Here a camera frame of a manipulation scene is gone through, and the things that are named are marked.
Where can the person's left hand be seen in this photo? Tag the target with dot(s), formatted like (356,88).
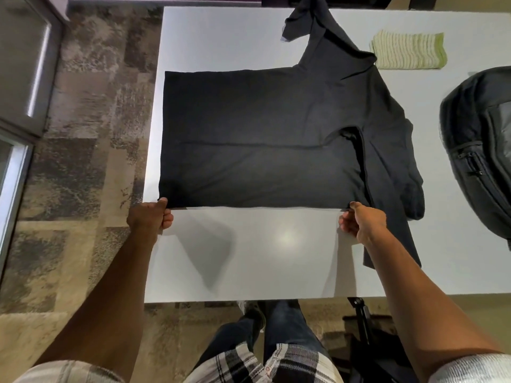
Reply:
(144,218)

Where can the person's right hand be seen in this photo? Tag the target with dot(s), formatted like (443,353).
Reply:
(367,221)

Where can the person's right thumb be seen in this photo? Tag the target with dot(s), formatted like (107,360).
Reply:
(356,205)

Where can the person's left thumb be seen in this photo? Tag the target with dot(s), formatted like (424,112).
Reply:
(161,204)

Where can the black t-shirt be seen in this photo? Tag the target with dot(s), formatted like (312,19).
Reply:
(279,131)

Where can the person's left forearm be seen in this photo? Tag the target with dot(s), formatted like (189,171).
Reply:
(99,303)

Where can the person's right forearm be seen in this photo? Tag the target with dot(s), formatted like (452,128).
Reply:
(419,303)

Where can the white table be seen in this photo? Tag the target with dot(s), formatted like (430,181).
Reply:
(319,251)

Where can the black backpack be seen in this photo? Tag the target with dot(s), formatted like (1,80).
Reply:
(479,151)

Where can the black chair base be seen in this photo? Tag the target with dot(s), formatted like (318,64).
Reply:
(375,339)

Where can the person's shoe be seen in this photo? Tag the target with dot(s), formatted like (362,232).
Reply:
(250,313)

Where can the person's blue jeans legs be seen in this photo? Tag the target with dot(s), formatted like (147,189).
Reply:
(271,335)

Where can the green striped folded cloth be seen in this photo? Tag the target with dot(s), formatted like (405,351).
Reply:
(409,50)

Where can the plaid shirt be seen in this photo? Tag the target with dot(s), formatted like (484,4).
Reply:
(255,364)

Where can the glass door frame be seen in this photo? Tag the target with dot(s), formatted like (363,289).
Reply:
(20,115)

